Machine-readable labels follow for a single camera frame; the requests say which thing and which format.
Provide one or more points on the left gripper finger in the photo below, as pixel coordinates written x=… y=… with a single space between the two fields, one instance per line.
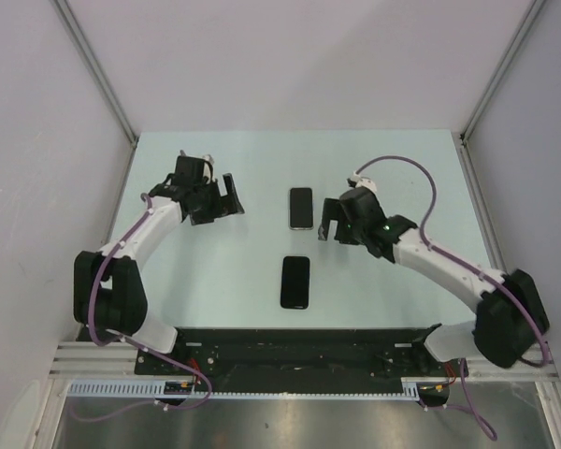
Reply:
x=199 y=218
x=231 y=203

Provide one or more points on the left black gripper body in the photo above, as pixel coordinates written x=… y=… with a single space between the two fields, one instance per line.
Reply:
x=208 y=198

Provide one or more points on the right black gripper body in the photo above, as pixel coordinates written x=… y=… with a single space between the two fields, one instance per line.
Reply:
x=349 y=232

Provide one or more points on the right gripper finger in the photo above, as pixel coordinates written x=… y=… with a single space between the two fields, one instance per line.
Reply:
x=324 y=228
x=332 y=210

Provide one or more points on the phone from clear case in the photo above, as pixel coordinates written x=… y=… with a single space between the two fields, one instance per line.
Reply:
x=300 y=208

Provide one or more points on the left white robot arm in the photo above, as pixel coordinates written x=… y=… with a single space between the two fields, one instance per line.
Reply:
x=108 y=293

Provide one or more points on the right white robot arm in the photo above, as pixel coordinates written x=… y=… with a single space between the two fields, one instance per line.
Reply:
x=509 y=315

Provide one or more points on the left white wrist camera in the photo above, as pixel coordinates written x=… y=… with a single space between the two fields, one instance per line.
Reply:
x=195 y=168

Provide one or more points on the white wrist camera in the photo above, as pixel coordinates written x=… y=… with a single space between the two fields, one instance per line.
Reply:
x=357 y=180
x=195 y=168

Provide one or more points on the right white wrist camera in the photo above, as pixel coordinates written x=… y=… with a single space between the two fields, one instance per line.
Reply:
x=357 y=180

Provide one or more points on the right aluminium frame post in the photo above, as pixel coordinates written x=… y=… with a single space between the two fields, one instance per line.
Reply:
x=504 y=64

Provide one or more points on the aluminium frame post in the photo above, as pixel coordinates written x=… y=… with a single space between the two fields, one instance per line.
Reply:
x=99 y=76
x=504 y=64

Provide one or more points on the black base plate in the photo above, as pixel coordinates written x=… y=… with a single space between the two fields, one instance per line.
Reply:
x=209 y=364

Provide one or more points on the left aluminium frame post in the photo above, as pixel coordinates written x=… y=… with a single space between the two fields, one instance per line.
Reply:
x=99 y=76

